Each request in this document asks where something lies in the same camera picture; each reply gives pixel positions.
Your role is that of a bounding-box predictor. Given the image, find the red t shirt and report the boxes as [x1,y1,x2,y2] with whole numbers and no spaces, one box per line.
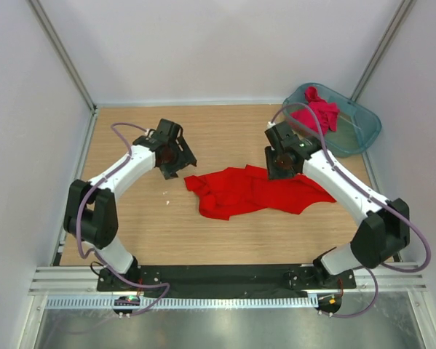
[184,165,336,220]

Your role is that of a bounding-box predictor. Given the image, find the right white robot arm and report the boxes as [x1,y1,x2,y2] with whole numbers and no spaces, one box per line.
[265,121,410,288]

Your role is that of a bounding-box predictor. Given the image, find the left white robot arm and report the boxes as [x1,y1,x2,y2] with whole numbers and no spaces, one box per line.
[63,119,197,291]

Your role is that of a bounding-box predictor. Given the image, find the magenta t shirt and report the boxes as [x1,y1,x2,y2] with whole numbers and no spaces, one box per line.
[291,86,340,135]

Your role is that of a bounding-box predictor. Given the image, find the teal plastic bin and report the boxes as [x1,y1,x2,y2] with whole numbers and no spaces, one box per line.
[282,83,382,158]

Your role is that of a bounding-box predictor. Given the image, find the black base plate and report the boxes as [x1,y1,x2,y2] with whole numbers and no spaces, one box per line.
[95,263,357,300]

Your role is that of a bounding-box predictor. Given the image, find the aluminium front rail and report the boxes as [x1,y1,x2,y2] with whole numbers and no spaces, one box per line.
[29,264,427,299]

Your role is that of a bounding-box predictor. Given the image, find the left aluminium corner post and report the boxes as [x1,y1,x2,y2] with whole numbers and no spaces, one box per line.
[27,0,97,113]

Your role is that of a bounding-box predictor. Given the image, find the aluminium corner post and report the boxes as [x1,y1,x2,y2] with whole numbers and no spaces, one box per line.
[27,0,97,113]
[350,0,416,102]

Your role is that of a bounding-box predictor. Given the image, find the white slotted cable duct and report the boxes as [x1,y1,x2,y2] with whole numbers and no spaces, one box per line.
[46,294,318,310]

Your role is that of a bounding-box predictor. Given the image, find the right aluminium corner post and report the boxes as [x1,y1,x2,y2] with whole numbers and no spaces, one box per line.
[350,0,416,102]

